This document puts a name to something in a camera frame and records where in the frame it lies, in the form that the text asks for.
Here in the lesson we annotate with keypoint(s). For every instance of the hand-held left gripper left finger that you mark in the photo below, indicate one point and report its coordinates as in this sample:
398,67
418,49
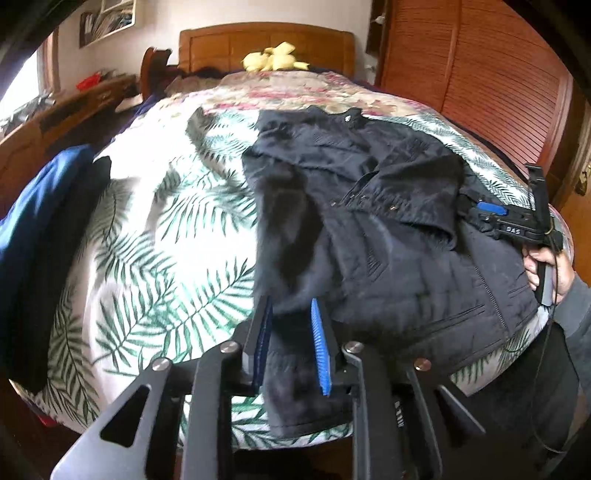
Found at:
261,346

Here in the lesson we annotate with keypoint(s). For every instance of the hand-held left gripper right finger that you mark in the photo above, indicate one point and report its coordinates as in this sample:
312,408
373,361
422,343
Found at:
322,350

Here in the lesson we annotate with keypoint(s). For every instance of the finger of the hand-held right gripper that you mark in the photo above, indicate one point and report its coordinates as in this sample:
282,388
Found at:
475,214
491,208

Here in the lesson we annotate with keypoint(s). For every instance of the black jacket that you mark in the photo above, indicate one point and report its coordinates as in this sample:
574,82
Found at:
392,230

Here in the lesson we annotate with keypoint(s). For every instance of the person's right forearm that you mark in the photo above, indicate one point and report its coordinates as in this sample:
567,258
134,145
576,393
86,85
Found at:
575,318

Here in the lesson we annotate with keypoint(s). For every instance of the person's right hand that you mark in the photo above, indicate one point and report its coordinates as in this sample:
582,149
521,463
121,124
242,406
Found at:
563,277

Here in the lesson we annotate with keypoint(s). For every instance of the wooden door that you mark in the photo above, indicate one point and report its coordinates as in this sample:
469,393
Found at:
579,138

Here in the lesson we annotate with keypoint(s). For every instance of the leaf-print bed sheet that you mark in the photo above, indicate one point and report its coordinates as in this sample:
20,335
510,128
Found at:
184,230

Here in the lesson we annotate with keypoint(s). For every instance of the wooden louvred wardrobe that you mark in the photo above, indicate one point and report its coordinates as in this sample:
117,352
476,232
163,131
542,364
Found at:
485,69

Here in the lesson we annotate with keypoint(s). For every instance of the person's dark clothing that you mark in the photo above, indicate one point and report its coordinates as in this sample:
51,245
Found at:
521,406

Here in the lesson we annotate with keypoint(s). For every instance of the dark cloth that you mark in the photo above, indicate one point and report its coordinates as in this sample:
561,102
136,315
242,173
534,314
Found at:
60,277

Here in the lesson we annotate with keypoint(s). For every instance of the floral quilt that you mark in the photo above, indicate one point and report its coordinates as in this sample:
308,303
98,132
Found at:
286,92

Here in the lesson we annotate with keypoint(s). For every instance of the yellow plush toy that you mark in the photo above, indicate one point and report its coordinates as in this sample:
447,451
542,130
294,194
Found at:
272,59

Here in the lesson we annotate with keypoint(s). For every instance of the blue garment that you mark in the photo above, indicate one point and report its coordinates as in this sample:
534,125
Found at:
41,207

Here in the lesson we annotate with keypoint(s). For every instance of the white paper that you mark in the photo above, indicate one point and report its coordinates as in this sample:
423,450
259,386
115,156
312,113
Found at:
127,105

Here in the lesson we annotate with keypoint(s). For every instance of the wooden desk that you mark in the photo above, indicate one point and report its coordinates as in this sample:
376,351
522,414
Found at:
55,134

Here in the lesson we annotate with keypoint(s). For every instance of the wooden chair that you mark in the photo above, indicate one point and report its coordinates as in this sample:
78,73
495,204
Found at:
154,69

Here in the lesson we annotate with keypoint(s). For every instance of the wooden bed headboard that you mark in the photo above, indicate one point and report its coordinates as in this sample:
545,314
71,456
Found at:
221,48

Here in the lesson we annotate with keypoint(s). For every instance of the red bowl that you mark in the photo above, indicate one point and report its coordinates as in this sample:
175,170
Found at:
88,82

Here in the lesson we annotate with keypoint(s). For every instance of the window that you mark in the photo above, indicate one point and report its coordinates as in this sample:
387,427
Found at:
27,83

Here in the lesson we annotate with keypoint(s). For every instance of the wall shelf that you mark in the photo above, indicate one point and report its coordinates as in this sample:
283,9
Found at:
108,21

